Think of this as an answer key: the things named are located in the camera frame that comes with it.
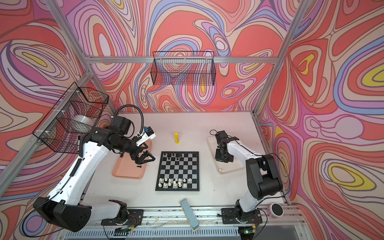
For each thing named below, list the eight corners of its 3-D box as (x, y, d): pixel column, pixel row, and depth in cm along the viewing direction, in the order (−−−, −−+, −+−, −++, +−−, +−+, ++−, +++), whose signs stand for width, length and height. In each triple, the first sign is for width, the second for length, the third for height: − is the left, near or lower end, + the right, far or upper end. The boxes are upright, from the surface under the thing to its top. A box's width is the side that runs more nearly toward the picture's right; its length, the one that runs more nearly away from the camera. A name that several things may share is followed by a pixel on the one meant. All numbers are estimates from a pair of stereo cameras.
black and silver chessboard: (155, 191, 83) (155, 189, 81) (161, 153, 98) (161, 151, 96) (199, 191, 83) (199, 189, 81) (198, 153, 98) (198, 151, 96)
